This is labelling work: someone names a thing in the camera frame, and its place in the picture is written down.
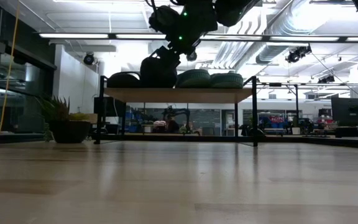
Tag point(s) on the black background robot arm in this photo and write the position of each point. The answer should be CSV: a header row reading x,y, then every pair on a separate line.
x,y
179,110

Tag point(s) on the red sign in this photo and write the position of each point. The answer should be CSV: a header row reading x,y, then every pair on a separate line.
x,y
277,119

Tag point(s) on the potted green succulent plant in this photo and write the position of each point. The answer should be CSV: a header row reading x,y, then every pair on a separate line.
x,y
68,132

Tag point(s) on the black ceiling spotlight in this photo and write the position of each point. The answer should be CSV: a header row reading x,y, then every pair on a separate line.
x,y
192,57
326,79
89,59
294,56

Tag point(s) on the silver ventilation duct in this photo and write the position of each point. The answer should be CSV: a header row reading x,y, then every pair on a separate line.
x,y
272,53

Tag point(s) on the black monitor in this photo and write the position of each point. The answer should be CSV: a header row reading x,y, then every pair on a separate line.
x,y
350,112

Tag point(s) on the long ceiling light bar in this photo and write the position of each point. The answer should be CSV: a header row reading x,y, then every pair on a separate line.
x,y
73,35

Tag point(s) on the beige cardboard box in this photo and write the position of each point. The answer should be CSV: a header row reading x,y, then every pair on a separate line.
x,y
92,118

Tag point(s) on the teal rubber slide sandal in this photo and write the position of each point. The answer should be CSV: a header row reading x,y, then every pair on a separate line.
x,y
194,80
227,81

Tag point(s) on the wooden shelf black metal frame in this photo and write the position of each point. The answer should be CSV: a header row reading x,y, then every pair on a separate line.
x,y
179,95

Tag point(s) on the black rubber slide sandal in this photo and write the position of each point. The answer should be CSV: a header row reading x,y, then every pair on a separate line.
x,y
123,81
158,76

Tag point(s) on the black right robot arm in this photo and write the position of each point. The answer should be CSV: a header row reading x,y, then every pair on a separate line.
x,y
204,15

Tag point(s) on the black metal gantry frame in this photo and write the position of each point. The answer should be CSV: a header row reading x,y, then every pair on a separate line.
x,y
296,105

